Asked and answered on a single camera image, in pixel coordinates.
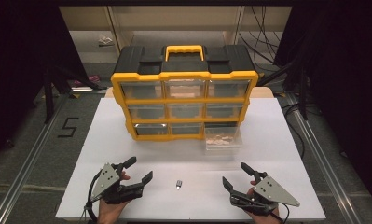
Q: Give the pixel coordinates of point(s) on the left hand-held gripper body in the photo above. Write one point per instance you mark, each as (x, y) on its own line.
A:
(106, 182)

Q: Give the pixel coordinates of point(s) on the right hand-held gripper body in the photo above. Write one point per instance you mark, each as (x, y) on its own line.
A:
(272, 193)

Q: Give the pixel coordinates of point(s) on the small silver metal part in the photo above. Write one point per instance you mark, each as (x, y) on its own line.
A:
(178, 184)

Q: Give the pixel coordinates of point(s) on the clear plastic drawer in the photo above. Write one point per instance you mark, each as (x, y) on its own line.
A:
(224, 146)

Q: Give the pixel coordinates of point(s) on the pile of copper coloured parts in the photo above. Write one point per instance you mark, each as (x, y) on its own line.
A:
(221, 140)

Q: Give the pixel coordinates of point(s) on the set of closed organizer drawers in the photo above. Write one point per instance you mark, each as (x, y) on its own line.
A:
(185, 110)

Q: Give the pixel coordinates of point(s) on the flat white box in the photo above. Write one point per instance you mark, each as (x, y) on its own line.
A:
(81, 89)

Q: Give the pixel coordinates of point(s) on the black metal stand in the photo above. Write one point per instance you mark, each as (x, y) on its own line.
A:
(49, 96)
(303, 96)

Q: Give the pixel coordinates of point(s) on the pink cloth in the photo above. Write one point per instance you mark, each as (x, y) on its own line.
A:
(89, 80)

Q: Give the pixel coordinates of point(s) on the yellow black parts organizer cabinet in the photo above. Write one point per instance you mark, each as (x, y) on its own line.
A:
(183, 67)

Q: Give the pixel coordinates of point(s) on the crumpled white paper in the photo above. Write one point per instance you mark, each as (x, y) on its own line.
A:
(105, 40)

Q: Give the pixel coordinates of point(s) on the black curtain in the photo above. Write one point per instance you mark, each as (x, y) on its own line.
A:
(345, 77)
(19, 62)

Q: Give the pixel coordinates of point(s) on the beige shelf unit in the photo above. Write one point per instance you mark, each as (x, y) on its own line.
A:
(174, 21)

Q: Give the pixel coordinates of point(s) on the aluminium floor rail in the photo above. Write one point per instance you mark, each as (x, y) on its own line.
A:
(25, 165)
(323, 161)

